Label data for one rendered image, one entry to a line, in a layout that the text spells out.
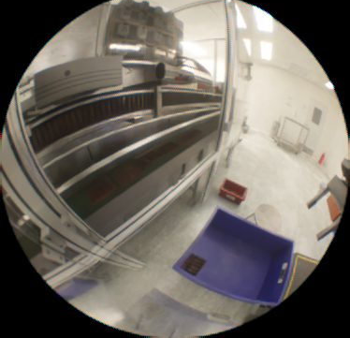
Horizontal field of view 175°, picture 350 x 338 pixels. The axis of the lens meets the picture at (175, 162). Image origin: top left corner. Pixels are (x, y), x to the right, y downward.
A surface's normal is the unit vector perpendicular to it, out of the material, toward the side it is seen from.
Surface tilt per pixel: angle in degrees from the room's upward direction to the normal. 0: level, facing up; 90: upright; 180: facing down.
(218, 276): 0
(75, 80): 90
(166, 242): 0
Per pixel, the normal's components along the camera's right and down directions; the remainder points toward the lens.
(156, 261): 0.02, -0.81
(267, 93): -0.64, 0.43
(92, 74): 0.76, 0.39
